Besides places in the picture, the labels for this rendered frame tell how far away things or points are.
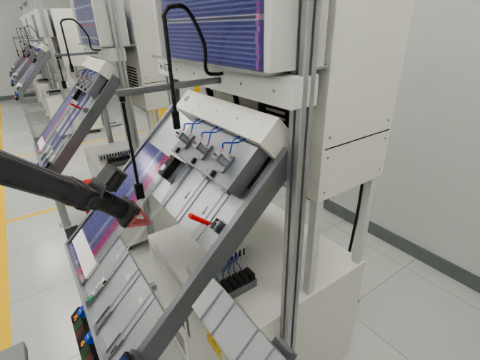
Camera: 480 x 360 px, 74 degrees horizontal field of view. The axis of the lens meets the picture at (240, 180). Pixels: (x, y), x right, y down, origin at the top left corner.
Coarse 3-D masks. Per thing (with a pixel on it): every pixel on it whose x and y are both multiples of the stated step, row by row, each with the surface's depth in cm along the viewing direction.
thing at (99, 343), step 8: (72, 256) 117; (72, 264) 113; (72, 272) 110; (80, 280) 106; (80, 288) 102; (80, 296) 100; (88, 296) 101; (88, 304) 97; (88, 312) 93; (88, 320) 92; (96, 320) 93; (96, 328) 90; (96, 336) 86; (96, 344) 84; (104, 344) 85; (104, 352) 83
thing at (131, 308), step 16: (112, 256) 104; (128, 256) 99; (96, 272) 105; (128, 272) 95; (112, 288) 96; (128, 288) 91; (144, 288) 87; (96, 304) 96; (112, 304) 92; (128, 304) 88; (144, 304) 84; (160, 304) 81; (112, 320) 89; (128, 320) 85; (144, 320) 81; (112, 336) 85; (128, 336) 82; (144, 336) 79; (112, 352) 81
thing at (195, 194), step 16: (160, 128) 129; (160, 144) 122; (272, 160) 82; (176, 176) 105; (192, 176) 99; (160, 192) 106; (176, 192) 100; (192, 192) 96; (208, 192) 91; (176, 208) 96; (192, 208) 92; (208, 208) 88; (224, 208) 84; (192, 224) 88; (208, 240) 82
